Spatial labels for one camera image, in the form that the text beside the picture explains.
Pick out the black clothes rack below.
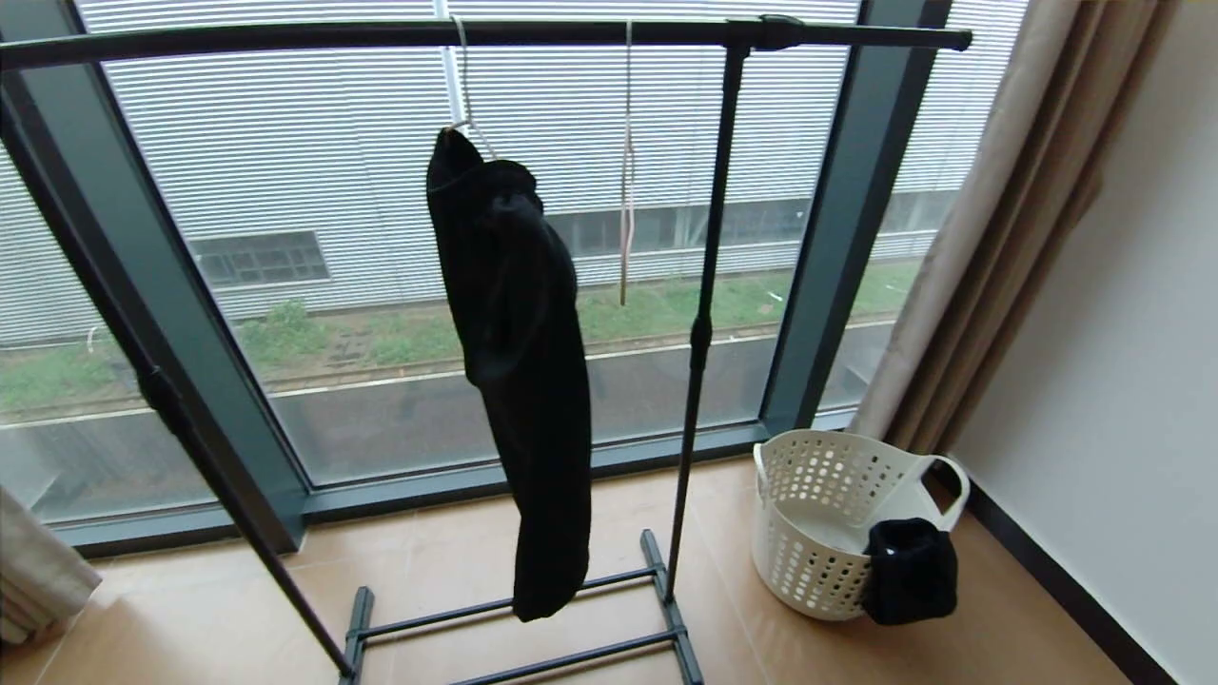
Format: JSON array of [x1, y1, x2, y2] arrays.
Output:
[[0, 14, 973, 685]]

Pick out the black garment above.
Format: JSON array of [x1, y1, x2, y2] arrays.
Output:
[[861, 519, 959, 627]]

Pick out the pink clothes hanger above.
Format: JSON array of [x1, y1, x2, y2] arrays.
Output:
[[447, 17, 501, 163], [619, 21, 637, 307]]

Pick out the window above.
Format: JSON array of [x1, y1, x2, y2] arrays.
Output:
[[0, 0, 1033, 558]]

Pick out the white laundry basket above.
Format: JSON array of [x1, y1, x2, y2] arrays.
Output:
[[752, 428, 972, 624]]

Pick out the beige curtain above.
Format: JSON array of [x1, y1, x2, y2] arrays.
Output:
[[847, 0, 1181, 458], [0, 485, 104, 648]]

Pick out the black shorts with white cords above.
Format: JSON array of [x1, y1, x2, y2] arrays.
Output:
[[425, 127, 593, 624]]

